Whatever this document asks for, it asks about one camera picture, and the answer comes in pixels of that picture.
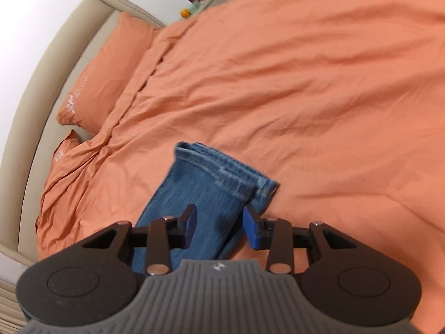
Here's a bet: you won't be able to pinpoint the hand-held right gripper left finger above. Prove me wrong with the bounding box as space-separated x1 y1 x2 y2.
82 204 198 275

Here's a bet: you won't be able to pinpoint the blue denim pants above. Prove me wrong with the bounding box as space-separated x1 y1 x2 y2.
131 141 280 274

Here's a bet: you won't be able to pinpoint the orange duvet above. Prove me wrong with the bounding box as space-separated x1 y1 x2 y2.
35 0 445 331

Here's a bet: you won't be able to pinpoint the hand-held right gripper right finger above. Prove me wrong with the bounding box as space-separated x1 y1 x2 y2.
243 205 362 274

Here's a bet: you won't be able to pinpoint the orange pillow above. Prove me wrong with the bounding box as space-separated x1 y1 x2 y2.
56 12 161 136
53 129 86 175

